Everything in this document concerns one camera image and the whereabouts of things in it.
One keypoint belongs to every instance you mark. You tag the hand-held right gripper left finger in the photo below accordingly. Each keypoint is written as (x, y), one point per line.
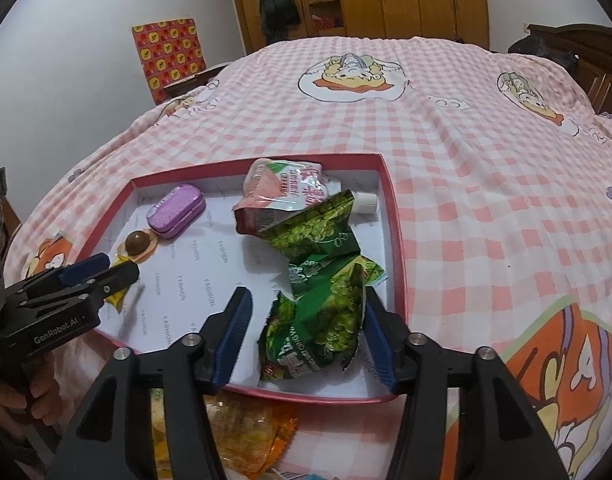
(233, 340)

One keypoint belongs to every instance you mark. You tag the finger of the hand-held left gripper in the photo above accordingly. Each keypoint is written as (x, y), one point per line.
(85, 267)
(113, 280)

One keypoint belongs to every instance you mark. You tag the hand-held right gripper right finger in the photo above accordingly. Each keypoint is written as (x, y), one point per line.
(381, 340)

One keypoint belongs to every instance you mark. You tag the yellow candy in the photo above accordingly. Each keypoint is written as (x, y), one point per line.
(116, 297)

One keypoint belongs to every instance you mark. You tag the brown chocolate ball candy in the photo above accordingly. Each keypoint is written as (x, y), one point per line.
(135, 244)

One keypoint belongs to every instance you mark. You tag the shallow red cardboard box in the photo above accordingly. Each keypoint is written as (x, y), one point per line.
(195, 270)

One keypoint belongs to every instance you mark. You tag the large orange cracker packet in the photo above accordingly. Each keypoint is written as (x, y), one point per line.
(246, 425)

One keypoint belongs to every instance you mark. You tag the purple metal tin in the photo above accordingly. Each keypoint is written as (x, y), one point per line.
(175, 210)

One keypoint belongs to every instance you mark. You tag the pink drink pouch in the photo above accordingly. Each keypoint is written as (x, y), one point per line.
(281, 190)

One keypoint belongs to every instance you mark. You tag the person's left hand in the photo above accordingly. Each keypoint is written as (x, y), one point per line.
(8, 397)

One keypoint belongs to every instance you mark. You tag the red yellow patterned board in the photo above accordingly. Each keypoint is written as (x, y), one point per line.
(168, 57)

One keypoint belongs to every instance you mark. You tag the dark hanging clothes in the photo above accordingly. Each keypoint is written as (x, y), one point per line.
(278, 10)

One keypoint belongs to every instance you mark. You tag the red basket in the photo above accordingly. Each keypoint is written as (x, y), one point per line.
(328, 23)

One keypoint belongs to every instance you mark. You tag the dark cloth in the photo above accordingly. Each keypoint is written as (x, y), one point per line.
(541, 50)

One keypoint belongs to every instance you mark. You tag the wooden wardrobe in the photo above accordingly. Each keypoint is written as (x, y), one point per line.
(401, 0)

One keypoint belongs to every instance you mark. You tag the dark wooden headboard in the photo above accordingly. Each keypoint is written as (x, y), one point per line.
(596, 60)

